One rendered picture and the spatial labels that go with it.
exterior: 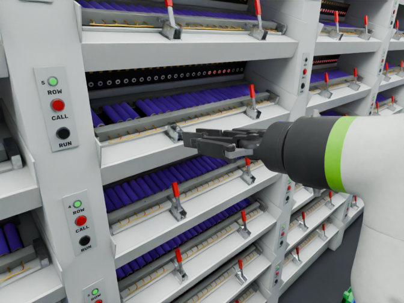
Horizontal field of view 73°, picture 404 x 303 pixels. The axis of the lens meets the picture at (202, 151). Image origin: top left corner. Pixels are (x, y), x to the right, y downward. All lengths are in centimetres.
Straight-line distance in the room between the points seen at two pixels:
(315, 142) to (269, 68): 61
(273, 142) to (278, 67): 55
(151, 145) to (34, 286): 32
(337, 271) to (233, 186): 110
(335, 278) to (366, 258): 142
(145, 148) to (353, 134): 38
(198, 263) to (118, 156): 45
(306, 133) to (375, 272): 16
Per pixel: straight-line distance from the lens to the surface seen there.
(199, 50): 59
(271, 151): 38
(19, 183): 50
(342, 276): 178
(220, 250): 90
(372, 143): 32
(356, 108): 157
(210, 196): 76
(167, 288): 81
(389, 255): 32
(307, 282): 168
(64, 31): 46
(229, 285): 108
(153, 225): 67
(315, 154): 34
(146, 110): 65
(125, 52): 50
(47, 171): 48
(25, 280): 62
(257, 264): 116
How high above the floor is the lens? 117
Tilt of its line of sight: 22 degrees down
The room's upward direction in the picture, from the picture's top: straight up
